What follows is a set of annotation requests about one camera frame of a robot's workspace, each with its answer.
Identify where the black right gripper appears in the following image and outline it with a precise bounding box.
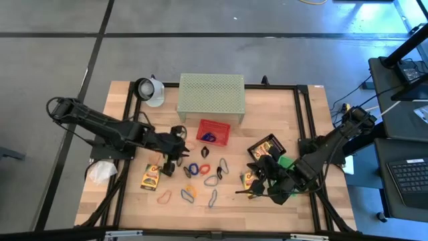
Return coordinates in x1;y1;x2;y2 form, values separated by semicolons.
235;155;304;206

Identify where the black plastic basket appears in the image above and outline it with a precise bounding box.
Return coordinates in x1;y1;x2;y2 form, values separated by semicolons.
246;133;288;165

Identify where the silver aluminium rail bracket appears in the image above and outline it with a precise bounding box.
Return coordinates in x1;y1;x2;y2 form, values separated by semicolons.
289;233;330;241
104;230;144;240

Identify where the black computer keyboard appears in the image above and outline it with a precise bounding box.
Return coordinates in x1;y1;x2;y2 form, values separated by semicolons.
386;158;428;210

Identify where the black floor cable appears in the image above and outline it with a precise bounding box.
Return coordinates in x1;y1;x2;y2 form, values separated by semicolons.
329;74;374;112

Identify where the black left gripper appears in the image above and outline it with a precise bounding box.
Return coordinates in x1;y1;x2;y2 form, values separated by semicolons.
148;125;191;177

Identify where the black power adapter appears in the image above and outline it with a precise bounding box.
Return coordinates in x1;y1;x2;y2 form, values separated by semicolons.
397;63;421;84

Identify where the yellow green Crayola crayon box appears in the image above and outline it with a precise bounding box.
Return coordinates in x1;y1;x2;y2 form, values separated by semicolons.
254;141;274;160
140;163;162;192
240;170;258;198

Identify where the dark chair base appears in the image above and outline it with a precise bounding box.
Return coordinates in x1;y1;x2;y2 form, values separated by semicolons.
0;145;27;162

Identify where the black desk with adapter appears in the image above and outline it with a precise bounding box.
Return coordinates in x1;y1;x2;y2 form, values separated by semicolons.
367;56;428;143

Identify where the red plastic basket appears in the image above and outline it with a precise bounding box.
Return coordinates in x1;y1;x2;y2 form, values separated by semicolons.
195;118;232;147

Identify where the black desk with keyboard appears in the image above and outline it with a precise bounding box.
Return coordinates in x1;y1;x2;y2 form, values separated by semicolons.
373;137;428;224

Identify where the green plastic basket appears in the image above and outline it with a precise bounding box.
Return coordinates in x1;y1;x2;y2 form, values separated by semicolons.
276;154;300;198

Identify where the white crumpled plastic bag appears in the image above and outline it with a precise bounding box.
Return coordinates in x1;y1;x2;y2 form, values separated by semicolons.
87;160;118;185

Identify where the black diagonal support beam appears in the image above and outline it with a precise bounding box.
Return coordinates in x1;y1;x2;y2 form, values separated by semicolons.
383;22;428;68

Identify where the black camera rig beam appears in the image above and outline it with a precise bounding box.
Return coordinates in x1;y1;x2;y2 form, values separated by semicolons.
0;227;428;241

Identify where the pale green mesh shelf riser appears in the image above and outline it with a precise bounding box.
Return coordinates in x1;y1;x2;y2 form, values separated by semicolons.
177;73;247;125

